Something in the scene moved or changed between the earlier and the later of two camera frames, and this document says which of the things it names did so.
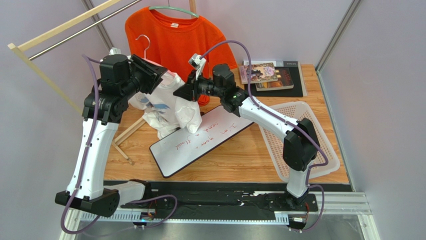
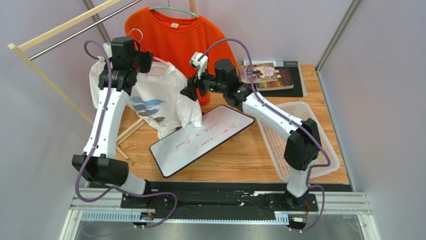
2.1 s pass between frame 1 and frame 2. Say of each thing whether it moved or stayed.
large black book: stayed
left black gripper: moved
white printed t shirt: stayed
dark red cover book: stayed
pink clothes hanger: moved
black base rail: stayed
